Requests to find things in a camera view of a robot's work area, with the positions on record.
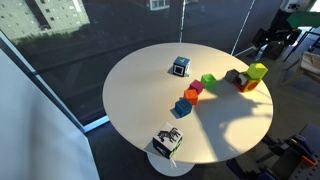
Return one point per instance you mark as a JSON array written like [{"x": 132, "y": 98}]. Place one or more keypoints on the blue clamp with orange tip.
[{"x": 301, "y": 146}]

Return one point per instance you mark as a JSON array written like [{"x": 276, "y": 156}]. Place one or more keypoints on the small blue cube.
[{"x": 183, "y": 107}]

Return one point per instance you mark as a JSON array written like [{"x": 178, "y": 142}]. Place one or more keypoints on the black chair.
[{"x": 280, "y": 53}]

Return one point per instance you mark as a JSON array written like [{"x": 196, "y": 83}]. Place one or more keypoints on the small orange cube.
[{"x": 191, "y": 96}]

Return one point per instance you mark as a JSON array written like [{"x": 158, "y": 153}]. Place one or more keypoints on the magenta cube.
[{"x": 197, "y": 86}]

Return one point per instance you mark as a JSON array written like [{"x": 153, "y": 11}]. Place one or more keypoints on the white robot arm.
[{"x": 303, "y": 19}]

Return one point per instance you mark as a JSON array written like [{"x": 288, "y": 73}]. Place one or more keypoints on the gray cube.
[{"x": 231, "y": 76}]

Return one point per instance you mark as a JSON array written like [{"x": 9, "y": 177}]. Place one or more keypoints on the white round table pedestal base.
[{"x": 168, "y": 168}]

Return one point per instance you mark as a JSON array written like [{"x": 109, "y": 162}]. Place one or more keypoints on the blue black clamp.
[{"x": 263, "y": 173}]

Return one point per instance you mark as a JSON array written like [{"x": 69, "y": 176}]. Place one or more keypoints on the yellow block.
[{"x": 257, "y": 70}]

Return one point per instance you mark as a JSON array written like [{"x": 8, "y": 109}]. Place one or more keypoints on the soft cube with zebra print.
[{"x": 167, "y": 140}]

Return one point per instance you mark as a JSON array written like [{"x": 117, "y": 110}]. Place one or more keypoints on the grey window frame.
[{"x": 50, "y": 93}]

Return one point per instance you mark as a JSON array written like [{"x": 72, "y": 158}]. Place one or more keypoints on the blue soft cube number four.
[{"x": 181, "y": 66}]

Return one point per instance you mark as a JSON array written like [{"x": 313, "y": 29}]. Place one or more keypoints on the white partition panel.
[{"x": 36, "y": 133}]

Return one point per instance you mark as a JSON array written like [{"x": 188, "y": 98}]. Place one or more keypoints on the green cube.
[{"x": 208, "y": 80}]

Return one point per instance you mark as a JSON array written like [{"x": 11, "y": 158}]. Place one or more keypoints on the beige box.
[{"x": 311, "y": 63}]

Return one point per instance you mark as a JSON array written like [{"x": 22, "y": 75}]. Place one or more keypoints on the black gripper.
[{"x": 283, "y": 35}]

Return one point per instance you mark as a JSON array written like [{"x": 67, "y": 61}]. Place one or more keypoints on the orange shape sorter cube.
[{"x": 246, "y": 85}]

